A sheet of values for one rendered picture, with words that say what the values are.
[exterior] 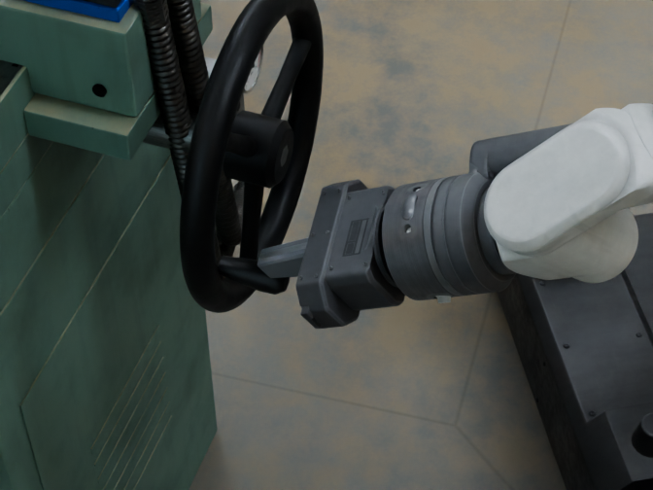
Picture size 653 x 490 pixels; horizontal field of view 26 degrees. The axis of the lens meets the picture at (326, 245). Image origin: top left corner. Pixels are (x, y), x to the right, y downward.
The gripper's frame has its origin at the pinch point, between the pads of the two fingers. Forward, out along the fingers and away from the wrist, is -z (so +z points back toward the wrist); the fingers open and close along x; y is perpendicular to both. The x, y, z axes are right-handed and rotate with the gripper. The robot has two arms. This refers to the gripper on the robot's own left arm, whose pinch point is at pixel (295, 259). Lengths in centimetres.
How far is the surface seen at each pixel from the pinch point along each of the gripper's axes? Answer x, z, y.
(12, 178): 3.1, -21.7, 12.5
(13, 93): 7.1, -18.1, 18.0
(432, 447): 24, -37, -80
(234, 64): 9.7, 0.1, 12.8
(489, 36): 112, -51, -92
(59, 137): 6.6, -17.7, 12.5
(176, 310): 19, -45, -32
